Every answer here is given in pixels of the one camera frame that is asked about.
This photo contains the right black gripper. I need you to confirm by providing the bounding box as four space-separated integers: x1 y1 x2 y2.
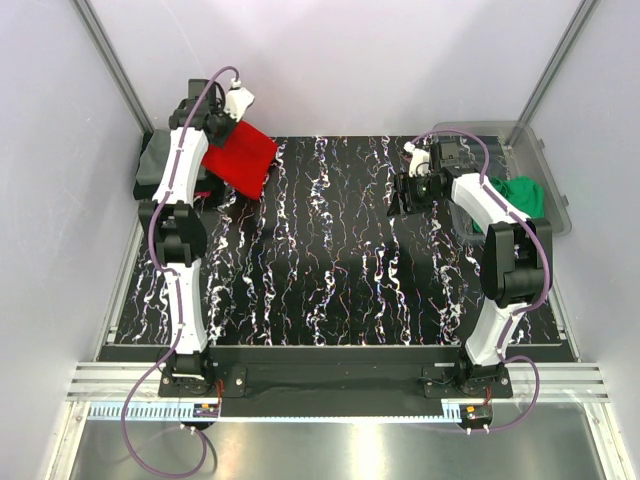
386 172 443 218

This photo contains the red t shirt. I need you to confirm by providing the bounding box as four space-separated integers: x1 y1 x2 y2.
202 121 278 200

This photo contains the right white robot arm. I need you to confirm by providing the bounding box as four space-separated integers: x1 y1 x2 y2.
388 139 552 397

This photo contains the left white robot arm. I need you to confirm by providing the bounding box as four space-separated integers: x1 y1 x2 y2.
139 79 228 397

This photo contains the folded grey t shirt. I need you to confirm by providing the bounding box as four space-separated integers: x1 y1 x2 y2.
136 130 171 186

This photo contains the folded black t shirt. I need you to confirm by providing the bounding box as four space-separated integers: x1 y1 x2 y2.
132 130 229 206

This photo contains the clear plastic bin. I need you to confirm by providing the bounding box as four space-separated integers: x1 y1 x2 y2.
434 121 572 245

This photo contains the green t shirt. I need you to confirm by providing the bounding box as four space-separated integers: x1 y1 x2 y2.
490 176 545 219

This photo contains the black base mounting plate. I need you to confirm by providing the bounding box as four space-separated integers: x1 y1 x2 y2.
159 346 484 421

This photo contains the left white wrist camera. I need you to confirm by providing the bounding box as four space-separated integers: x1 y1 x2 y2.
223 78 255 122

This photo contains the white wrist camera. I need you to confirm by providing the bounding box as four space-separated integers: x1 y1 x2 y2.
404 142 431 177
223 78 255 122

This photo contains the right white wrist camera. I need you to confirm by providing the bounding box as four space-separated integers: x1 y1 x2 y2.
404 142 431 177

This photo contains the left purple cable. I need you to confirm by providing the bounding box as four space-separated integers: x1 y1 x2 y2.
121 64 241 476

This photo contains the left aluminium corner post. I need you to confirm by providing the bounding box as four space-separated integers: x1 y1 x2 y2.
70 0 154 133

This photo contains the aluminium corner post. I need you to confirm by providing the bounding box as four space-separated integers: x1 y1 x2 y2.
517 0 601 125
70 0 154 133

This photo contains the right aluminium corner post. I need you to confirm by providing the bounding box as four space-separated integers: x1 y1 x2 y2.
517 0 601 125

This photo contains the aluminium frame rail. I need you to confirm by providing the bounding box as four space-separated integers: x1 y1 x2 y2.
68 362 609 403

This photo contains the white slotted cable duct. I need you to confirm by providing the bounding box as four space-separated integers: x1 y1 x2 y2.
88 402 474 421

